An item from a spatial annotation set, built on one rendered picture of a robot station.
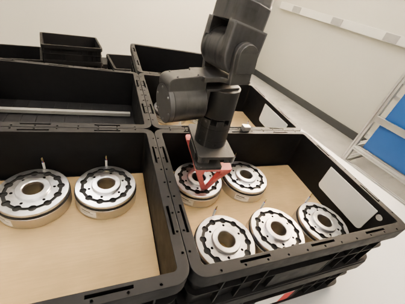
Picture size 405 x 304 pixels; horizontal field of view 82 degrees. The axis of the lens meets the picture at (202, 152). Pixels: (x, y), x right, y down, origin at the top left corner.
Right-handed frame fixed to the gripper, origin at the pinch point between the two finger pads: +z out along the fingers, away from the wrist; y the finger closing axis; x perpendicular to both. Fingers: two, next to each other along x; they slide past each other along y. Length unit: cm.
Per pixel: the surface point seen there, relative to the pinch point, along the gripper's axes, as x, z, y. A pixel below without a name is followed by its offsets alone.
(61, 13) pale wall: -89, 30, -286
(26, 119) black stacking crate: -38.5, 2.7, -23.6
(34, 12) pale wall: -114, 32, -280
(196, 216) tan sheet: -2.0, 3.9, 7.3
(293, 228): 15.2, 1.4, 13.3
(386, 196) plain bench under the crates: 77, 20, -6
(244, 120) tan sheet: 23.6, 5.2, -31.1
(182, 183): -4.0, 1.0, 1.3
